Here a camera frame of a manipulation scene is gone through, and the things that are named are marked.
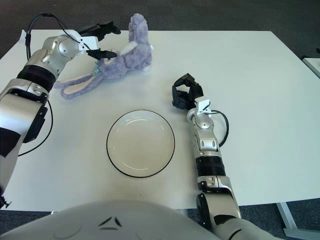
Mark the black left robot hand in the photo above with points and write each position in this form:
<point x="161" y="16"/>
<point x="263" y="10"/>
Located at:
<point x="102" y="28"/>

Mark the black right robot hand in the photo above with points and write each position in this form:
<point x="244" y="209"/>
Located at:
<point x="195" y="92"/>

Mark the purple plush bunny doll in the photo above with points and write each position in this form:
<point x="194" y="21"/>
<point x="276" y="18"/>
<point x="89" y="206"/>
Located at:
<point x="137" y="57"/>

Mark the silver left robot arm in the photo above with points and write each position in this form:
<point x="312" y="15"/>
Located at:
<point x="22" y="105"/>

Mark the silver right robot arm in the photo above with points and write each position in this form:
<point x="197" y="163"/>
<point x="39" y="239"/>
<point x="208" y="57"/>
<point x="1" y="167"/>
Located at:
<point x="212" y="175"/>

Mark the white plate with black rim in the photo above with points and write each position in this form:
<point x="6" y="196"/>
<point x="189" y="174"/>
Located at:
<point x="140" y="145"/>

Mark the small white side table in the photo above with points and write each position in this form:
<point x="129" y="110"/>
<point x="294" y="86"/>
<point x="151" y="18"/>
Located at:
<point x="313" y="65"/>

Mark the grey robot torso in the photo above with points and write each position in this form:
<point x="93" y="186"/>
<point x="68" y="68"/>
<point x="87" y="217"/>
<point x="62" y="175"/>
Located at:
<point x="112" y="220"/>

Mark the grey metal table leg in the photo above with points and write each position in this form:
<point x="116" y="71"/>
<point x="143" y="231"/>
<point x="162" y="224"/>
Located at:
<point x="287" y="215"/>

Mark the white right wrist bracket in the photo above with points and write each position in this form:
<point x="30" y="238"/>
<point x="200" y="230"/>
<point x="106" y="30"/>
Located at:
<point x="203" y="106"/>

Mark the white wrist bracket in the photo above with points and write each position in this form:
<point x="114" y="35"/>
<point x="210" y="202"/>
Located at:
<point x="90" y="42"/>
<point x="203" y="106"/>

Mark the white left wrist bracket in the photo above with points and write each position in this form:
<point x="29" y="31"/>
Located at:
<point x="90" y="42"/>

